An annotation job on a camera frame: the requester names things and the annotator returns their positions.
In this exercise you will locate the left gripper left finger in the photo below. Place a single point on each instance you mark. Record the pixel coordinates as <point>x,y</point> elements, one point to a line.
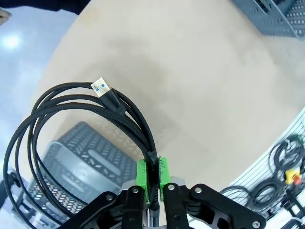
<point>141,174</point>

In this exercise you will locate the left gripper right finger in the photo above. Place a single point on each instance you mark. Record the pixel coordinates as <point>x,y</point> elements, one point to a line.
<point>164,174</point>

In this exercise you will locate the person's right hand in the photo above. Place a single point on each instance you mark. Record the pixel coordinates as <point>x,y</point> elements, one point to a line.
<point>4,16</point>

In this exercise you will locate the grey perforated plastic basket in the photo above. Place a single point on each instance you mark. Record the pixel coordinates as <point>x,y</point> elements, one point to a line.
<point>269,21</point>
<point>100,164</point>

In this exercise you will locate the yellow red emergency stop button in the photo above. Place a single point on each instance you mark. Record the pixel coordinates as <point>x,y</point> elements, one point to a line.
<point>289,176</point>

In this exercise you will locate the black metal stand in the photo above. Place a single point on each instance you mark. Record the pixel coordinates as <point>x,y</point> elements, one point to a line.
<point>14,181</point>

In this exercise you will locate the person in dark trousers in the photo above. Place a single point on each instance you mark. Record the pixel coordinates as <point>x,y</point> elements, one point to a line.
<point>47,4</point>

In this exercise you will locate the black metal frame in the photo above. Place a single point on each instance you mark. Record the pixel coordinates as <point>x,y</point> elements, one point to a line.
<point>291,198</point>

